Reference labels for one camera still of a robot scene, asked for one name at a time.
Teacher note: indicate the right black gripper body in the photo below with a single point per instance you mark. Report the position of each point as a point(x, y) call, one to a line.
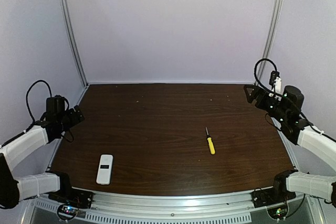
point(260, 94)

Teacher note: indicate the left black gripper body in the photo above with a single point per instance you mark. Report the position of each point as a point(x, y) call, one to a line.
point(72, 116)

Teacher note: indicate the yellow handled screwdriver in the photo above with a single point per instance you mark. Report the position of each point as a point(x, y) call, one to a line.
point(210, 142)

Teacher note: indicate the white remote control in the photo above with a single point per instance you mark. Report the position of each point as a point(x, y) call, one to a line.
point(104, 169)

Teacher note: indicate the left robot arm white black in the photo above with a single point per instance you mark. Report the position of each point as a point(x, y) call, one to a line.
point(15, 190)

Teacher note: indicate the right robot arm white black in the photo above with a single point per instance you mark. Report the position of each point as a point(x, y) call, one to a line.
point(301, 132)

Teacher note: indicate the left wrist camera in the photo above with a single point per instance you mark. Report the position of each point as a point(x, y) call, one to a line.
point(55, 106)

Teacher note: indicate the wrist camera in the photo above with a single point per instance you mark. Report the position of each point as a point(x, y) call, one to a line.
point(275, 81)
point(55, 106)

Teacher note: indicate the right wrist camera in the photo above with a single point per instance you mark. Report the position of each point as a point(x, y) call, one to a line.
point(275, 81)

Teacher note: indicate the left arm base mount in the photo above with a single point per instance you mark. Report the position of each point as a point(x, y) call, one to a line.
point(77, 198)

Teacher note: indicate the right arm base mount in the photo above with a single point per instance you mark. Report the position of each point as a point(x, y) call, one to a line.
point(269, 196)

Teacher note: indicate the front aluminium rail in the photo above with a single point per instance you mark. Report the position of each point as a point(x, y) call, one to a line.
point(221, 208)

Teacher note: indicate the right aluminium frame post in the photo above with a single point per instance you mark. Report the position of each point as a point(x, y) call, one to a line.
point(276, 11)

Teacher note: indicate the aluminium frame post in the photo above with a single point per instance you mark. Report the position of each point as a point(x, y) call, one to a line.
point(72, 42)
point(276, 11)

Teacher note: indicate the left aluminium frame post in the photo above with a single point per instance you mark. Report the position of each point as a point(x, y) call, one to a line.
point(72, 42)

